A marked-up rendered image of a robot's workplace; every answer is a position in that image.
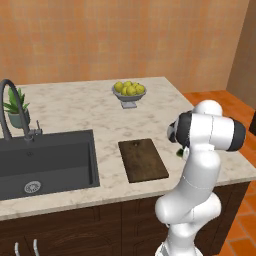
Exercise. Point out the grey pedestal bowl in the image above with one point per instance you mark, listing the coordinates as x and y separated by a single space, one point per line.
129 98

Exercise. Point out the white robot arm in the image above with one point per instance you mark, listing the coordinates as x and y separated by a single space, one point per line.
200 166

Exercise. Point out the yellow lemon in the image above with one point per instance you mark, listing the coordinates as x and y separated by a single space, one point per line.
135 83
124 91
140 89
127 83
118 87
131 90

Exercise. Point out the dark grey sink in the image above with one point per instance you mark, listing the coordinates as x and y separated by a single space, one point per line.
50 160

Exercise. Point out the green sponge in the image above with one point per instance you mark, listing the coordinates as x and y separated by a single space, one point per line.
179 152

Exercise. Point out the dark wooden cutting board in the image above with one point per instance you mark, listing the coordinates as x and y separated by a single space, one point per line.
143 161

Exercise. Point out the green potted plant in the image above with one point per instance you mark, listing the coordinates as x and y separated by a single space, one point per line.
16 116

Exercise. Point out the dark brown cabinet door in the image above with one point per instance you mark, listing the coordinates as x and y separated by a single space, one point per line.
8 241
141 226
76 233

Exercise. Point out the dark brown cabinet panel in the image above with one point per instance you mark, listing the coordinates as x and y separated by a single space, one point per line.
221 213

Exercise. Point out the dark grey curved tap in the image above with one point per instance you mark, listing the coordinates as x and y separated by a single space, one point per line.
4 110

